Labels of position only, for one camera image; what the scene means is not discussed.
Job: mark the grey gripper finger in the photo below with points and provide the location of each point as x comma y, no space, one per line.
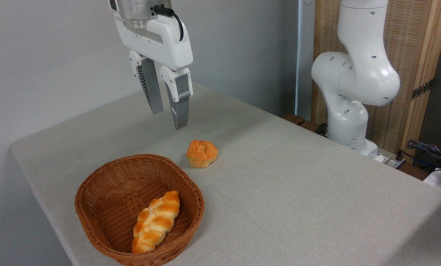
179,99
152,87

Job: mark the black metal hinge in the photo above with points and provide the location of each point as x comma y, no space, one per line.
422,89

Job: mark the brown wicker basket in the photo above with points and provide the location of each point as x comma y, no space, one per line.
113,192

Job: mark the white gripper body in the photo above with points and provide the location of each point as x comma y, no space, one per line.
165,40

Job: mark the long braided bread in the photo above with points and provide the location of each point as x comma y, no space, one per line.
155,221

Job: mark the round bread roll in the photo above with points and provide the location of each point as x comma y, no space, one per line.
202,153

